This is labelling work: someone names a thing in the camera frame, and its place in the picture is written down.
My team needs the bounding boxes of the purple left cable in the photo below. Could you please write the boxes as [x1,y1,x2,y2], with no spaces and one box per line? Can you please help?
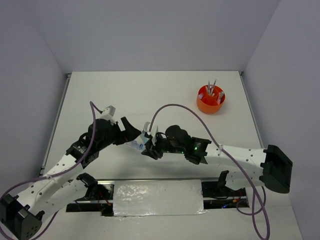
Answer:
[0,101,103,237]

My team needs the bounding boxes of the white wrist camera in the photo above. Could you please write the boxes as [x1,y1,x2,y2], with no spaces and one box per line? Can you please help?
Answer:
[142,122,159,143]
[99,105,116,121]

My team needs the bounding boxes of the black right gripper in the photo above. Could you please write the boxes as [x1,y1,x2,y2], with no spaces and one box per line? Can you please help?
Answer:
[141,131,185,160]

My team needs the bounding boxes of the silver foil sheet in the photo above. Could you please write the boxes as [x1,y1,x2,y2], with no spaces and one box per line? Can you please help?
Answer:
[113,179,205,217]

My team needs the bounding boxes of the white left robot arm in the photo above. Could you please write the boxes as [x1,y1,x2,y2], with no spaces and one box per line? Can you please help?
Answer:
[0,116,141,240]

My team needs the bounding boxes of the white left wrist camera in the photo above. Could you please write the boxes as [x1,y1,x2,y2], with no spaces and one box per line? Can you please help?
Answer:
[99,105,116,121]

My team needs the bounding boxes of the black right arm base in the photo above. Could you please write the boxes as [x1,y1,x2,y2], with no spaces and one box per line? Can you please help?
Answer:
[201,170,249,210]

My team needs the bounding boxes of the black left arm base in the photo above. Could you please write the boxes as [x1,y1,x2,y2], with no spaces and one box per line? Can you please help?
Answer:
[65,173,115,217]

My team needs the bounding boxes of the clear purple pen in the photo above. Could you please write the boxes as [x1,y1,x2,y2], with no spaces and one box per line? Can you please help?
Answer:
[207,81,211,95]

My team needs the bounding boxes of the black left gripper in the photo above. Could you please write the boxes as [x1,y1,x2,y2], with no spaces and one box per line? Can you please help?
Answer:
[97,116,141,150]

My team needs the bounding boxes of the orange round organizer container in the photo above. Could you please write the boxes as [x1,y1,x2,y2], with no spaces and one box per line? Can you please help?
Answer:
[196,85,226,114]

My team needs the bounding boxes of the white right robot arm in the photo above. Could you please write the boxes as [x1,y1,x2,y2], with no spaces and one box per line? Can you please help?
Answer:
[142,125,293,196]

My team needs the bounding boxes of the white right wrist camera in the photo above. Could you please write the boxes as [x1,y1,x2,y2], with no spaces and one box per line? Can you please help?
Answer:
[142,122,159,143]

